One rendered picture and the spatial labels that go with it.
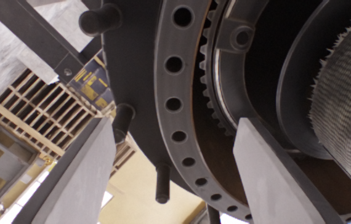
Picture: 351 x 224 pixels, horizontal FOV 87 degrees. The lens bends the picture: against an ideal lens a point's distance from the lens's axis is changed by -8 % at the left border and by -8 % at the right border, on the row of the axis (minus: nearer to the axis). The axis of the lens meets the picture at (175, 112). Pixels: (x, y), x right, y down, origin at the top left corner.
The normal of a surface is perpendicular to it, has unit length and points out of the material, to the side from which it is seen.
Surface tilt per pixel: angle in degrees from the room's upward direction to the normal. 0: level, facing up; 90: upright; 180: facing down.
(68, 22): 90
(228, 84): 90
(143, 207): 90
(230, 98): 90
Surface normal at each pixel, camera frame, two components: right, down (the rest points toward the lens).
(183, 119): 0.02, 0.51
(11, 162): 0.36, 0.22
